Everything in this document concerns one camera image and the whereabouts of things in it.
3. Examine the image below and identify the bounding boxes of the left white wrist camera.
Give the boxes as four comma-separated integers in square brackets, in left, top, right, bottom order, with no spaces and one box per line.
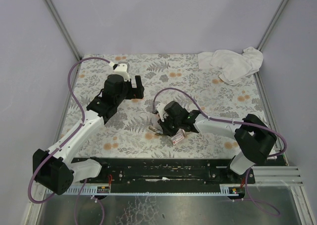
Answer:
[109,61,130,82]

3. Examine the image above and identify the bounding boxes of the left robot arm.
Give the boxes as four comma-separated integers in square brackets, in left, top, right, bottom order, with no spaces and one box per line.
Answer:
[31,74,144,195]

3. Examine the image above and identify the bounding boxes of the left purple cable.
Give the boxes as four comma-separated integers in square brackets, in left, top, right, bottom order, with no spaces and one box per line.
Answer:
[28,57,117,204]

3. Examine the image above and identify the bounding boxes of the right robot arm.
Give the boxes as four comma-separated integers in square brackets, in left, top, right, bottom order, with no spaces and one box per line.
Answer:
[155,101,277,175]

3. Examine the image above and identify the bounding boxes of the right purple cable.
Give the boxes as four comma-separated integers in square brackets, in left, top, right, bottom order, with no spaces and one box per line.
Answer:
[153,88,288,159]

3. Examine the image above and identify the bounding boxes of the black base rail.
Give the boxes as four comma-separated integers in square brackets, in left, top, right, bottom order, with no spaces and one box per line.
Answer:
[88,157,247,184]

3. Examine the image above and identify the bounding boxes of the red white staple box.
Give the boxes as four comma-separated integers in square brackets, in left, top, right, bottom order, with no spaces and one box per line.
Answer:
[170,129,186,145]

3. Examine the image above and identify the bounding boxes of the white cable duct strip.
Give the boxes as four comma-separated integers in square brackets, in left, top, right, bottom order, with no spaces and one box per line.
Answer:
[44,184,245,195]

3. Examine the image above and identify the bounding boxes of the purple cable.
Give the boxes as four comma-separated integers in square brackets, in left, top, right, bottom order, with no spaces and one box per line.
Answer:
[28,57,117,204]
[153,88,288,159]

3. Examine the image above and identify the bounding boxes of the floral patterned table mat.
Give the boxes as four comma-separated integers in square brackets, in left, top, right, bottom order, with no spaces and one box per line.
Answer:
[59,54,266,159]

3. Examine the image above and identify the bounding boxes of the white crumpled cloth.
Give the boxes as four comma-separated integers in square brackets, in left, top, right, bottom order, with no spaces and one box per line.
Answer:
[197,47,264,85]

